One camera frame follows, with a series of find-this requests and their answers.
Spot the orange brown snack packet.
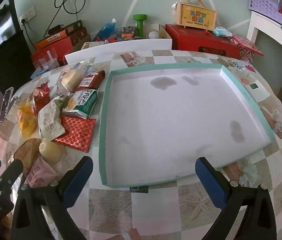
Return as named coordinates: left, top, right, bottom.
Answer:
left=13, top=137, right=42, bottom=174

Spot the clear acrylic stand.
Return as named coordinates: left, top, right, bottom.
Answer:
left=0, top=87, right=15, bottom=130

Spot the dark brown box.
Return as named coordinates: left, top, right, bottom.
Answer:
left=64, top=20, right=88, bottom=44

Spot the pale round bun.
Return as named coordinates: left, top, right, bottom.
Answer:
left=39, top=137, right=64, bottom=164

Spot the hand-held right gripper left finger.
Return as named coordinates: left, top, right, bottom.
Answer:
left=10, top=156, right=94, bottom=240

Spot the pile of colourful toys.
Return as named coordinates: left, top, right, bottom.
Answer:
left=108, top=26, right=139, bottom=43

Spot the black flat television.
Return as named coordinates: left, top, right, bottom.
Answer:
left=0, top=0, right=24, bottom=48

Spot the brown toy cardboard box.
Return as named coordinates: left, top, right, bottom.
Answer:
left=71, top=24, right=173, bottom=53

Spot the light blue pack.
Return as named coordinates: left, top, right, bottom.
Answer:
left=213, top=26, right=233, bottom=38

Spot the white cartoon card box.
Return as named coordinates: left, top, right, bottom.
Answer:
left=81, top=41, right=105, bottom=51

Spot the red crinkled snack packet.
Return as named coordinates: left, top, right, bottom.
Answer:
left=32, top=81, right=51, bottom=113

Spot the teal-edged white tray box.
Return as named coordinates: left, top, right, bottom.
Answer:
left=98, top=64, right=276, bottom=189

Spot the checked patterned tablecloth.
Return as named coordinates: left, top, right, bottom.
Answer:
left=0, top=49, right=282, bottom=240

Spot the yellow snack packet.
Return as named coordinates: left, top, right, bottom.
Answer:
left=17, top=99, right=37, bottom=140

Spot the pink snack packet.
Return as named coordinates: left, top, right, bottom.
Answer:
left=26, top=157, right=57, bottom=188

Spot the black cabinet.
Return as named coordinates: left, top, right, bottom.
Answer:
left=0, top=30, right=37, bottom=93

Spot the white wall socket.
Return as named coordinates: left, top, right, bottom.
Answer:
left=19, top=6, right=36, bottom=24

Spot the dark red biscuit packet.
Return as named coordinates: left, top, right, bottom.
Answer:
left=74, top=70, right=106, bottom=90

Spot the white foam board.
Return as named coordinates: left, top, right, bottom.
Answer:
left=64, top=39, right=173, bottom=67

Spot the white paper-look snack packet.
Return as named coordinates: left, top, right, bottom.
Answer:
left=38, top=97, right=66, bottom=138

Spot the clear-wrapped round bread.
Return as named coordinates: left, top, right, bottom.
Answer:
left=56, top=60, right=99, bottom=97

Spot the blue liquid bottle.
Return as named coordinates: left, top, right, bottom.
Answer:
left=93, top=18, right=119, bottom=42

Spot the clear plastic box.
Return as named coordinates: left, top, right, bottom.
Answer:
left=32, top=47, right=59, bottom=74

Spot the black power adapter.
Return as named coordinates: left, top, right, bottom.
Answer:
left=47, top=24, right=64, bottom=33

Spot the green dumbbell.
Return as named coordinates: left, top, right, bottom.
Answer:
left=133, top=14, right=149, bottom=38

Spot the orange flat box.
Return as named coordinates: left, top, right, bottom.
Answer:
left=34, top=29, right=67, bottom=50

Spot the pink patterned tin box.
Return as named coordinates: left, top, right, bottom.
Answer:
left=231, top=34, right=265, bottom=62

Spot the orange carry box with handle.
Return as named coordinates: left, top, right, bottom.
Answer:
left=171, top=0, right=217, bottom=30

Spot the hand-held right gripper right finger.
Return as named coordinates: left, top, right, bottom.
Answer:
left=195, top=157, right=280, bottom=240

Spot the red dotted snack packet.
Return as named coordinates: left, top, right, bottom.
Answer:
left=52, top=115, right=97, bottom=153

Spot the red cardboard box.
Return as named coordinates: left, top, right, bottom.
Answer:
left=31, top=36, right=72, bottom=67

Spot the black cable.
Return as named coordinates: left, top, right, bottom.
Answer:
left=43, top=0, right=86, bottom=38

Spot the blue flat box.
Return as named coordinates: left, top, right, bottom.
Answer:
left=30, top=66, right=57, bottom=80

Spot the white shelf unit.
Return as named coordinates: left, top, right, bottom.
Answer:
left=246, top=10, right=282, bottom=85

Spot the red gift box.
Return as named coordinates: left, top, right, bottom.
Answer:
left=165, top=24, right=241, bottom=60

